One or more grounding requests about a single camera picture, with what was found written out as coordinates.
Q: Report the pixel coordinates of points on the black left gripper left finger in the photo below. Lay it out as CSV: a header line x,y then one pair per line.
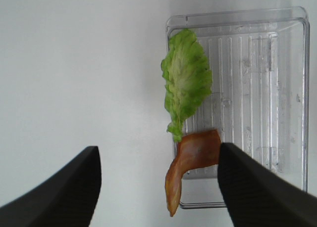
x,y
66,199

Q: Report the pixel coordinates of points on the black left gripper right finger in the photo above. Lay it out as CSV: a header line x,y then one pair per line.
x,y
256,197

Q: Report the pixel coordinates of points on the bacon strip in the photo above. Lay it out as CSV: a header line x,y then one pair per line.
x,y
196,150

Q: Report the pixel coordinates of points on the green lettuce leaf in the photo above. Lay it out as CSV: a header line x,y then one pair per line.
x,y
188,79

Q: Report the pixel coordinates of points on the left clear plastic tray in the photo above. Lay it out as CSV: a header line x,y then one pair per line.
x,y
259,61

